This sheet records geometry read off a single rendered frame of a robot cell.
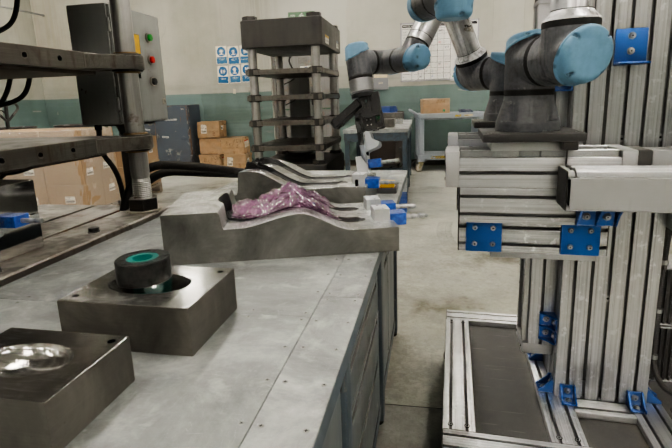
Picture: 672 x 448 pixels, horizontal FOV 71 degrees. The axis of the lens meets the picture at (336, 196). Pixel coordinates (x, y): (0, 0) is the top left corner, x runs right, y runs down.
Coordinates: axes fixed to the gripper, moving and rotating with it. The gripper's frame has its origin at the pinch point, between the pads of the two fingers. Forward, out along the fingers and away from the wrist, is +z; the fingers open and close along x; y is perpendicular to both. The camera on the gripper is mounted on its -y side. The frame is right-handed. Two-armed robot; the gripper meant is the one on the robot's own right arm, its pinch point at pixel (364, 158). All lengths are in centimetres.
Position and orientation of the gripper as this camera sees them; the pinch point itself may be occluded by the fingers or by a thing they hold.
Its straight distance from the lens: 148.0
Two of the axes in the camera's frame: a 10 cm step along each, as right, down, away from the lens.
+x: 2.1, -0.7, 9.7
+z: 1.4, 9.9, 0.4
